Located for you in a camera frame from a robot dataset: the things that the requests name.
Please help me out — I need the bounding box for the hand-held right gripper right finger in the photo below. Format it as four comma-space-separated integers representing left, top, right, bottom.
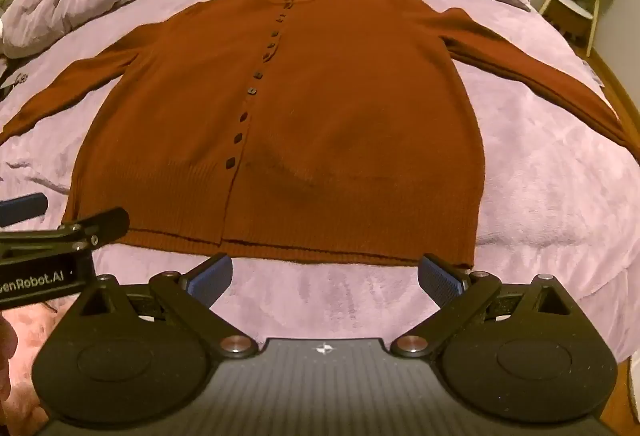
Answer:
390, 253, 572, 360

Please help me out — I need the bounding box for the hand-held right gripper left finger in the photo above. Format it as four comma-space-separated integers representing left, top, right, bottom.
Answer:
75, 253, 260, 360

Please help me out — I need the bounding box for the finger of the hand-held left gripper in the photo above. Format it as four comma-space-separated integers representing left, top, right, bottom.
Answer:
0, 193, 49, 229
0, 207, 131, 263

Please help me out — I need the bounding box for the brown knit cardigan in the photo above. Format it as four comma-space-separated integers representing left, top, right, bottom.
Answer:
0, 0, 636, 267

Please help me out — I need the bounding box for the person's left hand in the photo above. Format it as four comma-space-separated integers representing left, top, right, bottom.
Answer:
0, 316, 15, 399

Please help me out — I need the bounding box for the pink fluffy rug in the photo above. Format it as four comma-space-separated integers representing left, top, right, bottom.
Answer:
0, 303, 63, 427

